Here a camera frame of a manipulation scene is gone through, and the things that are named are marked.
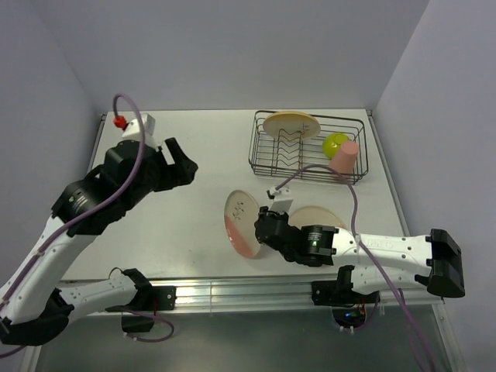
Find yellow cream plate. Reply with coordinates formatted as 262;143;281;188
262;111;321;141

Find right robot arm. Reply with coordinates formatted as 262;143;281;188
254;207;465;302

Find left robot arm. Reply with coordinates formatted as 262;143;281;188
1;138;198;346

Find pink cream plate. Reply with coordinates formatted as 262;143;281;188
224;190;260;259
288;206;346;229

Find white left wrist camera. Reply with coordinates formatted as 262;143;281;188
121;113;158;150

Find pink cup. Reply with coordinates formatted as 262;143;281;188
329;140;359;174

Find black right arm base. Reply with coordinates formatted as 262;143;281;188
311;281;380;307

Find wire dish rack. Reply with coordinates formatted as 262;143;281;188
248;110;368;184

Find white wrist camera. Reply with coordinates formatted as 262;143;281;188
267;186;294;214
121;113;158;150

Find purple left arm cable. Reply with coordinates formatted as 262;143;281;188
0;92;175;359

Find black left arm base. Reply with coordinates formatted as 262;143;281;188
105;286;176;312

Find aluminium table rail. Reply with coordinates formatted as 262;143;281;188
36;270;445;317

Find green ceramic bowl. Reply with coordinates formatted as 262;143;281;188
322;133;350;159

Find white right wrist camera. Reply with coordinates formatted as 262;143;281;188
267;186;294;214

